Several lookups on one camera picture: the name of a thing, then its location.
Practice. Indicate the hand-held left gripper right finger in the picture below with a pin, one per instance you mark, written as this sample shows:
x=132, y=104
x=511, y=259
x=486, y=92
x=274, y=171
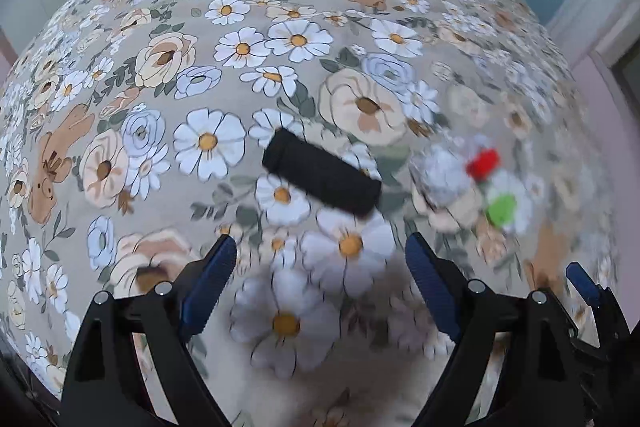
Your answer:
x=432, y=287

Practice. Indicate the small red item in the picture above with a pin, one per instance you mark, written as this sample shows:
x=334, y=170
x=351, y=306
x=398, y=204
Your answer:
x=482, y=163

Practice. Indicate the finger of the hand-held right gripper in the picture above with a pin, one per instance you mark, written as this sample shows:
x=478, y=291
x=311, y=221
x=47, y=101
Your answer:
x=582, y=283

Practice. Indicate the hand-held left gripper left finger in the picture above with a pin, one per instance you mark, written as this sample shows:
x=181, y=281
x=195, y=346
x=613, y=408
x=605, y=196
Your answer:
x=210, y=287

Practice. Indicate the small green block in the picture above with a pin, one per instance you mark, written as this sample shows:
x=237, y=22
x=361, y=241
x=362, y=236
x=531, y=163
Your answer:
x=501, y=210

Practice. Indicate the floral blanket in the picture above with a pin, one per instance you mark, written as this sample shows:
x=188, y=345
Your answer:
x=300, y=42

